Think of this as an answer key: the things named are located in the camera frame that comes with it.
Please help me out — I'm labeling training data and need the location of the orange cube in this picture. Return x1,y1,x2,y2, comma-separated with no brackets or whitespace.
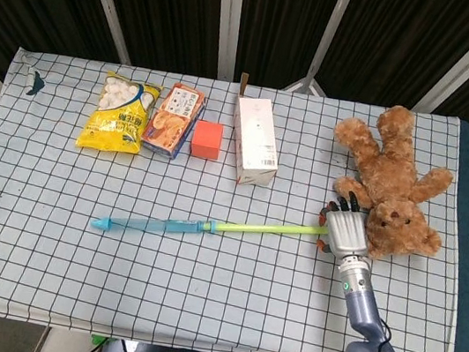
188,118,226,162

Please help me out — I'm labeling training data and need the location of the yellow snack bag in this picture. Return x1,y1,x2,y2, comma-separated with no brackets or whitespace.
75,67,166,161

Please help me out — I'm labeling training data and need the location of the blue green water pump toy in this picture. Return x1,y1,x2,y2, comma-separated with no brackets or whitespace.
88,190,332,268

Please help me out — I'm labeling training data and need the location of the brown wooden stick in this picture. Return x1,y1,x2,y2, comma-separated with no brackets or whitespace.
237,72,251,99

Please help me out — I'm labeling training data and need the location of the white carton box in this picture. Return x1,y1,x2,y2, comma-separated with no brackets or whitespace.
222,94,289,191

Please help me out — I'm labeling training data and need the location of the dark folding screen white frame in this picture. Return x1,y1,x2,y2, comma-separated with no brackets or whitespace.
0,0,469,228

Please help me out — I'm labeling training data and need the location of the checkered white tablecloth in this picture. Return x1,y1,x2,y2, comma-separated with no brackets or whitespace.
0,42,469,352

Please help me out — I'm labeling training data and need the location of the blue orange biscuit box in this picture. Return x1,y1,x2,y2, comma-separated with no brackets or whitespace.
138,78,209,164

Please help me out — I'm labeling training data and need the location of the brown teddy bear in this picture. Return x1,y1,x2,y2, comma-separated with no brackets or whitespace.
315,95,465,270

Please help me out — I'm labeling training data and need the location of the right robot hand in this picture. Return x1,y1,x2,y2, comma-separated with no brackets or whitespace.
310,186,378,263

